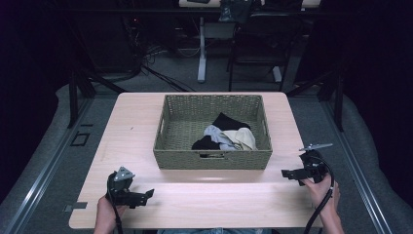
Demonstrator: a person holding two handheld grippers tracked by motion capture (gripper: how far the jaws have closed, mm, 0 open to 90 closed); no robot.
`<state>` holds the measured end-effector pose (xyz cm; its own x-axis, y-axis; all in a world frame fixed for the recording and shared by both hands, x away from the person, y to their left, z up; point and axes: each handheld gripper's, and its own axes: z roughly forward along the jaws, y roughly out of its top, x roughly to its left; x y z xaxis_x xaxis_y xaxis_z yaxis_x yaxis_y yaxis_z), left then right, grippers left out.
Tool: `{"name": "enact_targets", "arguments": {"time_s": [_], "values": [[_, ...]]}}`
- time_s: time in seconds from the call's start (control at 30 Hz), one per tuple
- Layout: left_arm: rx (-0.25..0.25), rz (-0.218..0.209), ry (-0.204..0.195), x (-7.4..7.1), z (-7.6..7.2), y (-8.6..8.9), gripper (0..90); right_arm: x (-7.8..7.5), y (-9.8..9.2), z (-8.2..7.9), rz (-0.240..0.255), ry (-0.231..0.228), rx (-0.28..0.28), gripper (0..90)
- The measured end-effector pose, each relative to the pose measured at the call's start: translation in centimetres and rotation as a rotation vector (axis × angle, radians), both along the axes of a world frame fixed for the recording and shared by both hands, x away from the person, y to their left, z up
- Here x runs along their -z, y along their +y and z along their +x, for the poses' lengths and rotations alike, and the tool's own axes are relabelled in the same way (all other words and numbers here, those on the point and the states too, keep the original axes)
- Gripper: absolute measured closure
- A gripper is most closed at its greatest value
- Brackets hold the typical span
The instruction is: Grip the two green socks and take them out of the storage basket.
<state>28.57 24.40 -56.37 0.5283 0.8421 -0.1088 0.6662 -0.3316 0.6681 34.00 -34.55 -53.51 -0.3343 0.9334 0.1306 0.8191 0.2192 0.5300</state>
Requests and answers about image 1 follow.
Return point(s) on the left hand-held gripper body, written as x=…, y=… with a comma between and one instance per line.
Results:
x=120, y=187

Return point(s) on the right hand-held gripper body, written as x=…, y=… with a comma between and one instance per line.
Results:
x=314, y=165

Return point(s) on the person's right hand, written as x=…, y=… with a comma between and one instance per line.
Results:
x=319, y=191

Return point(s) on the person's left hand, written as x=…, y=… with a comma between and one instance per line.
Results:
x=107, y=211

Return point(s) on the grey tape strip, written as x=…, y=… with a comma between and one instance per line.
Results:
x=77, y=205

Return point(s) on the beige sock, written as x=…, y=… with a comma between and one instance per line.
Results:
x=242, y=138

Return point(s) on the black metal stand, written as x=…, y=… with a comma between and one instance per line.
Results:
x=74, y=97
x=338, y=104

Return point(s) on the green woven basket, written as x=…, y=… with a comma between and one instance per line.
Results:
x=181, y=130

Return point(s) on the black sock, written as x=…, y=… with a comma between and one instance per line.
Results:
x=229, y=123
x=205, y=144

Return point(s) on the person's blue jeans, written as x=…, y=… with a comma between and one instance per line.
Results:
x=214, y=231

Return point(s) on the grey sock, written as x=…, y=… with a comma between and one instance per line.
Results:
x=216, y=134

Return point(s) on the black chair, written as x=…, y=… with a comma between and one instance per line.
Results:
x=259, y=39

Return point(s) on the white-legged desk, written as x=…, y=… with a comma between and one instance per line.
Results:
x=202, y=48

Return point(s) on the dark bag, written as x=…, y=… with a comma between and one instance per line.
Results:
x=234, y=11

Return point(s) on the metal floor rail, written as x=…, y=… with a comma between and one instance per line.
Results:
x=360, y=182
x=42, y=172

